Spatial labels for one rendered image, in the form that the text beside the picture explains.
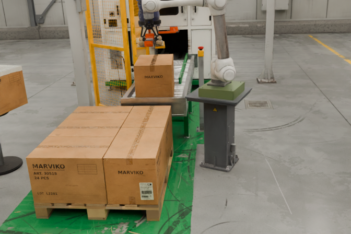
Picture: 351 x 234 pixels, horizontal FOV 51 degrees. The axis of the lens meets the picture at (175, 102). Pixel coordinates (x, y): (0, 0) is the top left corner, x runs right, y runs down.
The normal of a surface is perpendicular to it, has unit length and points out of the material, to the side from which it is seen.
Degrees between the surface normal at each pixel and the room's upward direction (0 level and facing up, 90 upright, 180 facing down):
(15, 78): 90
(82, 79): 90
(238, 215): 0
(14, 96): 90
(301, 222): 0
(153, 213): 90
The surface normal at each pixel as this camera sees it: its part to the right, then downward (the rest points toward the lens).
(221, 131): -0.46, 0.29
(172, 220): -0.04, -0.95
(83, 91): -0.09, 0.32
